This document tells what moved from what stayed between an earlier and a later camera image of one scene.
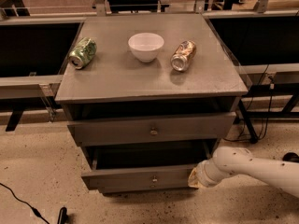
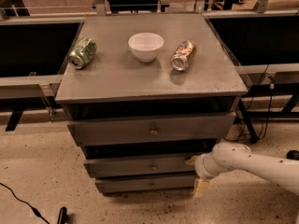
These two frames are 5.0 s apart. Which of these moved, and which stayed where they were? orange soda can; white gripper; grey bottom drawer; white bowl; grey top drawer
Moved: white gripper
Stayed: grey top drawer; grey bottom drawer; white bowl; orange soda can
